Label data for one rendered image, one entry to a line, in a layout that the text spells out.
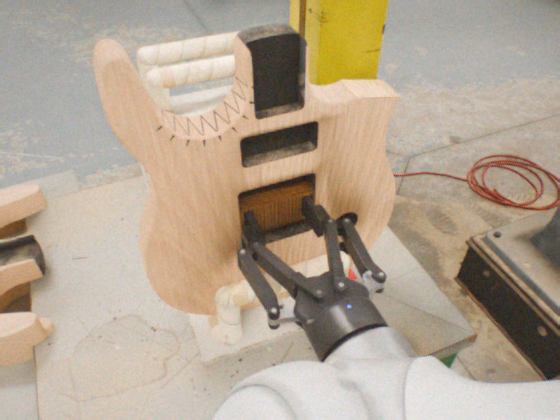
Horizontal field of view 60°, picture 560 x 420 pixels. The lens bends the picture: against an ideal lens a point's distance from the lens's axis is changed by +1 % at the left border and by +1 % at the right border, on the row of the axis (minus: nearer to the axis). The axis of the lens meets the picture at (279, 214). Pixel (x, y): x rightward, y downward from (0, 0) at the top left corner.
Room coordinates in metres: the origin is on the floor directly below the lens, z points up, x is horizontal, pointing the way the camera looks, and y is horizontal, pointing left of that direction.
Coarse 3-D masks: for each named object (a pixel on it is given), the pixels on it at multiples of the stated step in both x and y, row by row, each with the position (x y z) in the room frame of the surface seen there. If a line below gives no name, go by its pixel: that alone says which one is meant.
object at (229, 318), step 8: (216, 304) 0.38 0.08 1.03; (224, 312) 0.37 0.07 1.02; (232, 312) 0.38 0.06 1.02; (224, 320) 0.37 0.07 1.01; (232, 320) 0.38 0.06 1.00; (240, 320) 0.39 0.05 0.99; (224, 328) 0.38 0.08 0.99; (232, 328) 0.38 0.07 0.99; (240, 328) 0.38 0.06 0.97; (232, 336) 0.37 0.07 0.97; (240, 336) 0.38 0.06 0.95; (232, 344) 0.37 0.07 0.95
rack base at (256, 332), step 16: (288, 304) 0.45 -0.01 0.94; (192, 320) 0.42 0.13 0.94; (256, 320) 0.42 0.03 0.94; (208, 336) 0.39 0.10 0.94; (256, 336) 0.39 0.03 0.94; (272, 336) 0.39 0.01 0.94; (288, 336) 0.40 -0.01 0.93; (208, 352) 0.36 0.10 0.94; (224, 352) 0.36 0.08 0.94; (240, 352) 0.37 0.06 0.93
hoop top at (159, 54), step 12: (216, 36) 0.81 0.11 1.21; (228, 36) 0.81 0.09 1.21; (144, 48) 0.76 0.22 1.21; (156, 48) 0.76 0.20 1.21; (168, 48) 0.77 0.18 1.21; (180, 48) 0.77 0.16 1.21; (192, 48) 0.78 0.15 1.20; (204, 48) 0.78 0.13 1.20; (216, 48) 0.79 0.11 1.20; (228, 48) 0.80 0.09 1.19; (144, 60) 0.75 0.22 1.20; (156, 60) 0.75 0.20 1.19; (168, 60) 0.76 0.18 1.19; (180, 60) 0.77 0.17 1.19
